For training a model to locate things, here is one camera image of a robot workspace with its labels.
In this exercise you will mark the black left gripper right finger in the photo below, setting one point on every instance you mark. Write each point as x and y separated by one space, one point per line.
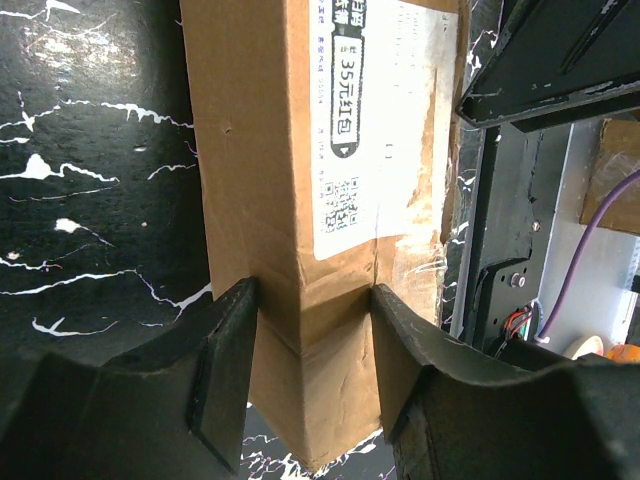
450 411

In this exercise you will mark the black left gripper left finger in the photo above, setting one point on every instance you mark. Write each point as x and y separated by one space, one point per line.
171 408

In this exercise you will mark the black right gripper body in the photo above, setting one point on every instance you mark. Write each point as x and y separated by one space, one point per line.
557 62

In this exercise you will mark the brown cardboard express box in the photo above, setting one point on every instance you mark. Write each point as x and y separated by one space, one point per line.
324 134

